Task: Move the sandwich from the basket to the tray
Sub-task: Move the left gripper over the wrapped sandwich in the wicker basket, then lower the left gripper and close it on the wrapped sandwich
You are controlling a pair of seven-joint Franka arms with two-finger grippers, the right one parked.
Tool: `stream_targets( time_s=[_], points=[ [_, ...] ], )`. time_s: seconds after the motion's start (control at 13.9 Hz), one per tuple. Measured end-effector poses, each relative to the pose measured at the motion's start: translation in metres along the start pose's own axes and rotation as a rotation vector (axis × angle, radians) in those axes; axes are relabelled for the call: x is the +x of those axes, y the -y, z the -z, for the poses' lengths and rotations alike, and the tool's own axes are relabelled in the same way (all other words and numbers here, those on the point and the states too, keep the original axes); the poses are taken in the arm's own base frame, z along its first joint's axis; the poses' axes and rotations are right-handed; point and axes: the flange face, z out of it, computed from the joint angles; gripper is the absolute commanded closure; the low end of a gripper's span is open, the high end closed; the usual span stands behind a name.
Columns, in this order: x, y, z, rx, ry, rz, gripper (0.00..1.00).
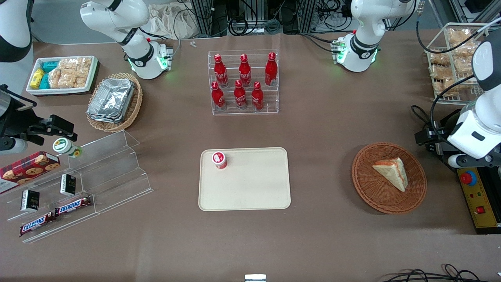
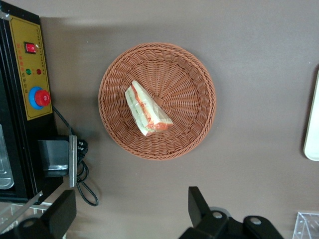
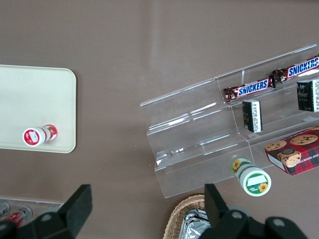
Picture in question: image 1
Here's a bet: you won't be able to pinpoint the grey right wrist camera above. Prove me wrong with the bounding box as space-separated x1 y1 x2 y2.
0 137 28 154

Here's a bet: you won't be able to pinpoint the white rectangular snack tray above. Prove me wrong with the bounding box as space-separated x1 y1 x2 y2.
26 56 100 97

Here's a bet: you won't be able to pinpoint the black floor cables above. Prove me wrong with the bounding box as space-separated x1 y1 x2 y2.
382 264 501 282

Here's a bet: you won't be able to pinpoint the brown round wicker basket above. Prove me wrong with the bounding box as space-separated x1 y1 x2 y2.
351 142 427 215

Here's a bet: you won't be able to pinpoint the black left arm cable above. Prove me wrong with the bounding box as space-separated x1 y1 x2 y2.
416 17 501 136

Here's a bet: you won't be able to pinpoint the black left arm base cables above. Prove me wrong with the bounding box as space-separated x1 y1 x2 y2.
301 33 342 54

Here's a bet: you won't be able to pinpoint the clear acrylic bottle rack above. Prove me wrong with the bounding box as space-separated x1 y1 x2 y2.
208 49 279 116

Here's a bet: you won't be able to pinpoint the red cola bottle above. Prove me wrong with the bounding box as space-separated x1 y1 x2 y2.
234 80 248 110
211 81 226 111
265 52 278 87
214 54 229 88
239 54 252 88
251 81 264 111

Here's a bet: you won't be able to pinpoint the white wire rack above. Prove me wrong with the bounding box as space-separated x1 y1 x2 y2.
424 22 492 105

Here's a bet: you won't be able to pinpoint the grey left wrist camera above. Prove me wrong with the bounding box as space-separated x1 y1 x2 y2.
448 154 487 169

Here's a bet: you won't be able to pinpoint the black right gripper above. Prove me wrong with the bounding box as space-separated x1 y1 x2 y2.
0 85 78 143

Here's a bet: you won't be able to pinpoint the light oval wicker basket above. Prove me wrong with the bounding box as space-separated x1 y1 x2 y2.
86 72 143 133

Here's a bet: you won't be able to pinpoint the jar with green white lid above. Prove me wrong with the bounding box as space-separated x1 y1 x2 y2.
53 138 83 159

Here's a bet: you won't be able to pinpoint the black appliance power cable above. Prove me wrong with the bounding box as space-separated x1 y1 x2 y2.
411 105 436 136

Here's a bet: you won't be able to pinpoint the small black box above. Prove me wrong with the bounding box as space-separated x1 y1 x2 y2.
60 174 77 197
20 190 40 213

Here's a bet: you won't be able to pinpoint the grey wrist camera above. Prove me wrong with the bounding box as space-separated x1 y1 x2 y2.
0 137 28 154
448 154 487 169

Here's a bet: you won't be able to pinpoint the yellow emergency stop box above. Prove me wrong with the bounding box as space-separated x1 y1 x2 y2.
456 166 501 235

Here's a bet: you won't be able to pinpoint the white cloth bag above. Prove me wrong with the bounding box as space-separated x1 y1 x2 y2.
146 3 201 40

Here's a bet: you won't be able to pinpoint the aluminium frame post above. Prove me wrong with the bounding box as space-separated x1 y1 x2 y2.
190 0 215 38

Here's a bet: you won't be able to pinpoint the black countertop appliance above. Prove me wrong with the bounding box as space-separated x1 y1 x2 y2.
434 108 501 174

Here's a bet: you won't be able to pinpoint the aluminium foil tray stack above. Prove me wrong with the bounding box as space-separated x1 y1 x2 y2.
87 78 136 124

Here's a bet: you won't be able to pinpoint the red cup with white lid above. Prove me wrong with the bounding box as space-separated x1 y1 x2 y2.
212 151 228 170

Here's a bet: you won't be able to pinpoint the clear acrylic stepped shelf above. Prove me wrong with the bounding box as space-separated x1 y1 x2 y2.
0 157 100 244
67 130 154 215

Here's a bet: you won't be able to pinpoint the red tartan cookie box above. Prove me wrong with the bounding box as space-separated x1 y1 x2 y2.
0 151 61 195

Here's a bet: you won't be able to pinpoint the clear fried snack bag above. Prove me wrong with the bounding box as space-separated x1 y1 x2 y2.
429 50 451 65
442 77 474 97
455 55 476 74
447 28 472 44
452 42 479 56
430 65 454 80

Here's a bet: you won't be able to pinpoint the beige plastic tray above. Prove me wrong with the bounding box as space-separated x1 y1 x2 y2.
198 147 292 212

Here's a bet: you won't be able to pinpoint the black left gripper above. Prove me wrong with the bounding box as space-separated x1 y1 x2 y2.
415 125 451 155

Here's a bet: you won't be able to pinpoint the clear rice cracker bag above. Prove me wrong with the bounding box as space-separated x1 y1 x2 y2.
59 58 79 73
77 57 93 76
59 71 89 89
49 67 63 89

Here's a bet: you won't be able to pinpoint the triangular sandwich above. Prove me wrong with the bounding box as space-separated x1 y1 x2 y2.
372 157 409 192

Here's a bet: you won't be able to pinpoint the yellow snack packet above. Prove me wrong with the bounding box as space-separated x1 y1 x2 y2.
30 68 45 90

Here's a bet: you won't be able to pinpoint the snickers chocolate bar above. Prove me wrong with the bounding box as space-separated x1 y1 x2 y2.
19 212 56 237
54 195 94 217

